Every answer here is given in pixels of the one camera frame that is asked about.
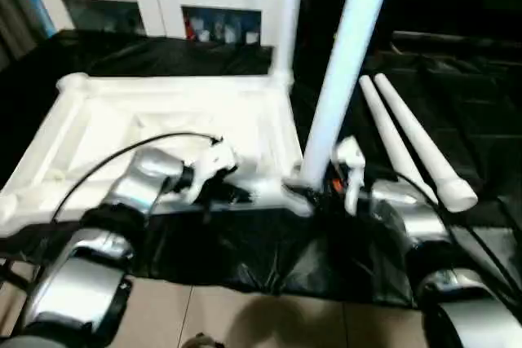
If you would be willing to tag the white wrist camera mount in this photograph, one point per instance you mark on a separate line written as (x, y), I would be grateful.
(350, 164)
(212, 164)

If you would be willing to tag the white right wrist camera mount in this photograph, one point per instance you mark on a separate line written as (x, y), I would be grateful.
(350, 164)

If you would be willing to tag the black glossy mat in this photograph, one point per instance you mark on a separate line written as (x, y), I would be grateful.
(265, 250)

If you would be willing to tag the grey robot torso front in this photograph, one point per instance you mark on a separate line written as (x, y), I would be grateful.
(202, 342)

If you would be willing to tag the white plastic table leg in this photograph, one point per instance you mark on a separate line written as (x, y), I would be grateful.
(420, 136)
(288, 10)
(391, 140)
(346, 58)

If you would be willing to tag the white plastic table top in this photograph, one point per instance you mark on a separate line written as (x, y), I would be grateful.
(142, 111)

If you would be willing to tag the black folding stand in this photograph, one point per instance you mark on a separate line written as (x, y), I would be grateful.
(16, 278)

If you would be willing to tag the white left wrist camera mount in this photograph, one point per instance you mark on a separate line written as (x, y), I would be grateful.
(212, 164)

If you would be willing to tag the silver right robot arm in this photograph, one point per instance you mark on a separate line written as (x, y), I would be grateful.
(424, 221)

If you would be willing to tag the grey curtain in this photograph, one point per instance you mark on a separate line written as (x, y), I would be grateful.
(20, 10)

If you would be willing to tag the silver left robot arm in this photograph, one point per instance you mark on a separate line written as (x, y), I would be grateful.
(138, 185)

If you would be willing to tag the small red box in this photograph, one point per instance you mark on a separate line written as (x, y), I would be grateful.
(189, 30)

